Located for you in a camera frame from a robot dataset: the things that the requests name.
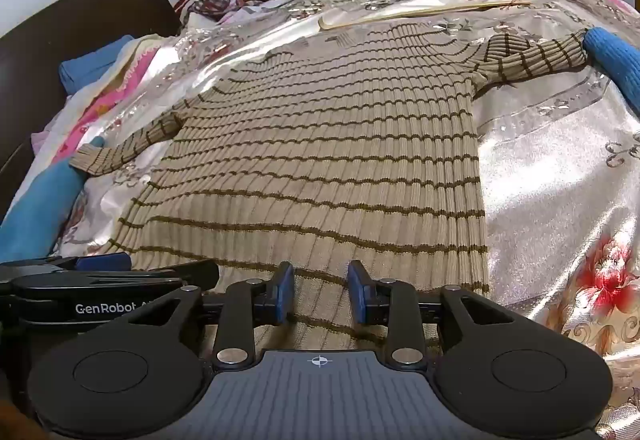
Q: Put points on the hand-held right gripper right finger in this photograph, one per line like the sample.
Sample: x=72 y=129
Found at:
x=357 y=292

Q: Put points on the beige striped knit sweater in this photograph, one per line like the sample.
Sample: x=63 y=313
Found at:
x=325 y=144

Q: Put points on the blue pillow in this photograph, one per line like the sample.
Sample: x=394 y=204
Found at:
x=90 y=67

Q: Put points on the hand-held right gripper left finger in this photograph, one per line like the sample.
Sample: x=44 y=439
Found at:
x=285 y=292

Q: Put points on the dark wooden headboard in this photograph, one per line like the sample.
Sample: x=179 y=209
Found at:
x=75 y=14

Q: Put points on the blue knit garment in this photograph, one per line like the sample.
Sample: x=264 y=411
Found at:
x=615 y=59

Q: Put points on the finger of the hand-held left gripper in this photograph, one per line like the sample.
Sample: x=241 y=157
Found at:
x=102 y=262
x=195 y=272

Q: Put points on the silver floral satin bedspread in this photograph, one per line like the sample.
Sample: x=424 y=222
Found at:
x=540 y=169

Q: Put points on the cream blanket with pink trim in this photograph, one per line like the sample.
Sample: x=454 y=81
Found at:
x=142 y=50

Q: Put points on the pink floral bed sheet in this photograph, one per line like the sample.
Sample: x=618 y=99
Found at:
x=75 y=139

